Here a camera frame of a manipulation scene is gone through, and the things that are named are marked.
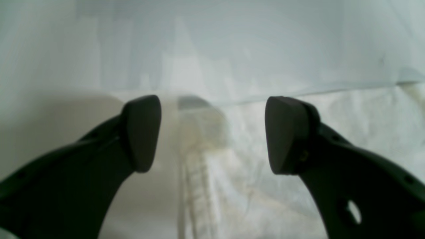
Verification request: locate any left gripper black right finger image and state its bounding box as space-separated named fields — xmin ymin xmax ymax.
xmin=265 ymin=96 xmax=425 ymax=239

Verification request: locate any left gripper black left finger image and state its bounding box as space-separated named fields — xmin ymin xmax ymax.
xmin=1 ymin=95 xmax=161 ymax=239

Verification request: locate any white printed T-shirt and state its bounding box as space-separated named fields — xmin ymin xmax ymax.
xmin=182 ymin=0 xmax=424 ymax=239

